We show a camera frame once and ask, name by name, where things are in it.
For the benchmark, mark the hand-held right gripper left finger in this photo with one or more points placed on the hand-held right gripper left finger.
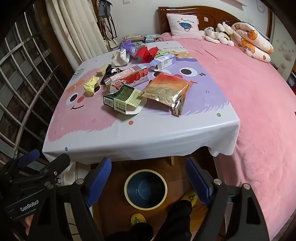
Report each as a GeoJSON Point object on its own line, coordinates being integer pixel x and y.
{"type": "Point", "coordinates": [99, 180]}

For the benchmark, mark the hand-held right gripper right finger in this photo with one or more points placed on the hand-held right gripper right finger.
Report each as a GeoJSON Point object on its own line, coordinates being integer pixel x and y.
{"type": "Point", "coordinates": [198, 183]}

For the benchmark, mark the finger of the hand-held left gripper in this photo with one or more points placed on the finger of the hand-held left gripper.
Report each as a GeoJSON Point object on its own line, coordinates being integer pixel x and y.
{"type": "Point", "coordinates": [29, 157]}
{"type": "Point", "coordinates": [59, 163]}

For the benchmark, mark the blue bin with beige rim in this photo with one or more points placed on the blue bin with beige rim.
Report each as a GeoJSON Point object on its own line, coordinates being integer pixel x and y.
{"type": "Point", "coordinates": [145, 192]}

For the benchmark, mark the green and yellow snack packet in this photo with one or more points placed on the green and yellow snack packet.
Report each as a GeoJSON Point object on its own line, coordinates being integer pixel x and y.
{"type": "Point", "coordinates": [166, 53]}

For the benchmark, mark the person's left hand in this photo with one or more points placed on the person's left hand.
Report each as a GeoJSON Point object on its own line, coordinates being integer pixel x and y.
{"type": "Point", "coordinates": [29, 220]}

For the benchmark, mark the yellow slipper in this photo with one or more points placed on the yellow slipper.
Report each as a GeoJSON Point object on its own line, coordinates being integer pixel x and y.
{"type": "Point", "coordinates": [189, 197]}
{"type": "Point", "coordinates": [138, 219]}

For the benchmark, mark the wooden table leg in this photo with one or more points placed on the wooden table leg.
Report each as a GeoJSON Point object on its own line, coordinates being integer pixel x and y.
{"type": "Point", "coordinates": [172, 160]}

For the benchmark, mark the person's right leg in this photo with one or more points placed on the person's right leg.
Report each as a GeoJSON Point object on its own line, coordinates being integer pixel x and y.
{"type": "Point", "coordinates": [175, 220]}

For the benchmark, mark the person's leg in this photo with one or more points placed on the person's leg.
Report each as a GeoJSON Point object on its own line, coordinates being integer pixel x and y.
{"type": "Point", "coordinates": [175, 220]}
{"type": "Point", "coordinates": [131, 233]}

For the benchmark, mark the person's left leg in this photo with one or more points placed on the person's left leg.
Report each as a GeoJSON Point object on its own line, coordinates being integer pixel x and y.
{"type": "Point", "coordinates": [131, 233]}

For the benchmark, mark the metal window grille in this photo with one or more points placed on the metal window grille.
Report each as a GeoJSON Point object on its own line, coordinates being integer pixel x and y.
{"type": "Point", "coordinates": [23, 81]}

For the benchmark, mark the yellow crumpled wrapper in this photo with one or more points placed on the yellow crumpled wrapper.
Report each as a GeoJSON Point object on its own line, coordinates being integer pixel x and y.
{"type": "Point", "coordinates": [90, 85]}

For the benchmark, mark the pink fleece blanket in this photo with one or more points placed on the pink fleece blanket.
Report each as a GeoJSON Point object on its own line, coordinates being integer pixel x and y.
{"type": "Point", "coordinates": [254, 115]}

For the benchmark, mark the green paper box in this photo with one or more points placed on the green paper box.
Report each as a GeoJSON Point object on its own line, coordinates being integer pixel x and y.
{"type": "Point", "coordinates": [124, 97]}

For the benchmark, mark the gold foil snack bag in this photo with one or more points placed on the gold foil snack bag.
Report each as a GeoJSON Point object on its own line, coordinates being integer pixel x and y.
{"type": "Point", "coordinates": [166, 90]}

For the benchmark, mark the small beige box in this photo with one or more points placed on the small beige box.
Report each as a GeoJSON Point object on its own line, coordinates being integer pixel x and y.
{"type": "Point", "coordinates": [101, 70]}

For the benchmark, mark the black crumpled wrapper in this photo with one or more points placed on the black crumpled wrapper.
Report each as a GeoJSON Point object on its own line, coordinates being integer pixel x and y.
{"type": "Point", "coordinates": [113, 70]}

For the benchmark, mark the red juice carton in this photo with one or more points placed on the red juice carton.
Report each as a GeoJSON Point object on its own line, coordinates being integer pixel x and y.
{"type": "Point", "coordinates": [131, 75]}

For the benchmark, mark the crumpled white paper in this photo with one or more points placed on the crumpled white paper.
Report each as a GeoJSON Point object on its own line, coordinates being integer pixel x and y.
{"type": "Point", "coordinates": [119, 58]}

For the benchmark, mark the blue and white carton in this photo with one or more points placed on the blue and white carton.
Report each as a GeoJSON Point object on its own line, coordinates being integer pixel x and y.
{"type": "Point", "coordinates": [161, 62]}

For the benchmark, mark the white handbag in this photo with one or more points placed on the white handbag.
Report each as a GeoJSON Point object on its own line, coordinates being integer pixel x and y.
{"type": "Point", "coordinates": [111, 44]}

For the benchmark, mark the red paper packaging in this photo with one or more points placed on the red paper packaging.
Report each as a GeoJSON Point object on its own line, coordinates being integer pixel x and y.
{"type": "Point", "coordinates": [144, 54]}

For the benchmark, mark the cream curtain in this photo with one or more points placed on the cream curtain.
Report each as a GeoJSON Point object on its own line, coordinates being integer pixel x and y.
{"type": "Point", "coordinates": [69, 27]}

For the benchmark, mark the purple plastic bag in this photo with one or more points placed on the purple plastic bag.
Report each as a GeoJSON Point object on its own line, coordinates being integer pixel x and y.
{"type": "Point", "coordinates": [126, 45]}

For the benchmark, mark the stack of books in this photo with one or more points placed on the stack of books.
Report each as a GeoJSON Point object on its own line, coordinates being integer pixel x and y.
{"type": "Point", "coordinates": [133, 37]}

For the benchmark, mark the light blue box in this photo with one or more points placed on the light blue box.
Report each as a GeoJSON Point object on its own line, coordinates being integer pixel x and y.
{"type": "Point", "coordinates": [151, 40]}

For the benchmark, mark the rolled bear print quilt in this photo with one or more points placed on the rolled bear print quilt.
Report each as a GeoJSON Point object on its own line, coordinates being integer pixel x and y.
{"type": "Point", "coordinates": [252, 41]}

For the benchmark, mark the pink cartoon pillow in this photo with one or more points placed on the pink cartoon pillow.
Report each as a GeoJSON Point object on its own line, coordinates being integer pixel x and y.
{"type": "Point", "coordinates": [182, 30]}

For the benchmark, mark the cream and yellow plush toy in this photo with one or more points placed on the cream and yellow plush toy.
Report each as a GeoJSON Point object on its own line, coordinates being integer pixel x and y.
{"type": "Point", "coordinates": [225, 31]}

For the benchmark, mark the glass bowl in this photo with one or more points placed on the glass bowl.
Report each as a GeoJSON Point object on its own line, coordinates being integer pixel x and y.
{"type": "Point", "coordinates": [151, 35]}

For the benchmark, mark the blue handbag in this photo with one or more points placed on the blue handbag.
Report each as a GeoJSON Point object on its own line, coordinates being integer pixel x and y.
{"type": "Point", "coordinates": [104, 9]}

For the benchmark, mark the brown wooden headboard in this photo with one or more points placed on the brown wooden headboard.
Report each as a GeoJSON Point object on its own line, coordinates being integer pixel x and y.
{"type": "Point", "coordinates": [208, 14]}

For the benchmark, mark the white wall switch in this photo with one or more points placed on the white wall switch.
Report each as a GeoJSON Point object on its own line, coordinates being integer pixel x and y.
{"type": "Point", "coordinates": [128, 1]}

